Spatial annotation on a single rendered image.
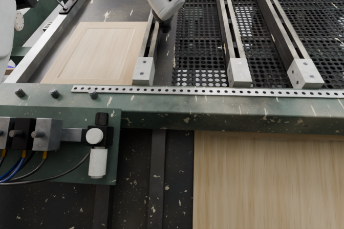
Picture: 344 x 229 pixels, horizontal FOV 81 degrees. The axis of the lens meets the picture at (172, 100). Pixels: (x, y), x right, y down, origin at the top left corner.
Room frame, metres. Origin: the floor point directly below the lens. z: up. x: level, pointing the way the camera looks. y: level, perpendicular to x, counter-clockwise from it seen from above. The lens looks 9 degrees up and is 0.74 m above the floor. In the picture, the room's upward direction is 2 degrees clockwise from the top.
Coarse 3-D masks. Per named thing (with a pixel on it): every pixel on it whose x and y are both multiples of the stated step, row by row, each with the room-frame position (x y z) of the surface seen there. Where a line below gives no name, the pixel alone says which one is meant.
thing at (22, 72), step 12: (84, 0) 1.18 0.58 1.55; (72, 12) 1.07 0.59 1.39; (60, 24) 0.98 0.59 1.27; (48, 36) 0.92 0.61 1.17; (36, 48) 0.88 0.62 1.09; (48, 48) 0.92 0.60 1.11; (24, 60) 0.83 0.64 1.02; (36, 60) 0.86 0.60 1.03; (12, 72) 0.80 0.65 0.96; (24, 72) 0.80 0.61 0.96
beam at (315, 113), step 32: (0, 96) 0.72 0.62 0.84; (32, 96) 0.71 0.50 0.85; (64, 96) 0.71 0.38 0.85; (128, 96) 0.69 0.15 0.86; (160, 96) 0.69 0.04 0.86; (192, 96) 0.68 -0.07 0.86; (224, 96) 0.67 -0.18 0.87; (160, 128) 0.74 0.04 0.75; (192, 128) 0.73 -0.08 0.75; (224, 128) 0.71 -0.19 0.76; (256, 128) 0.70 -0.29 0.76; (288, 128) 0.68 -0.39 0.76; (320, 128) 0.67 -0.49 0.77
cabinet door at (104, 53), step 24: (96, 24) 1.00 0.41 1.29; (120, 24) 0.99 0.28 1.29; (144, 24) 0.98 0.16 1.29; (72, 48) 0.90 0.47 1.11; (96, 48) 0.90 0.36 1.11; (120, 48) 0.89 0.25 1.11; (48, 72) 0.82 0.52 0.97; (72, 72) 0.82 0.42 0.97; (96, 72) 0.81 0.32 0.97; (120, 72) 0.80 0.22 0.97
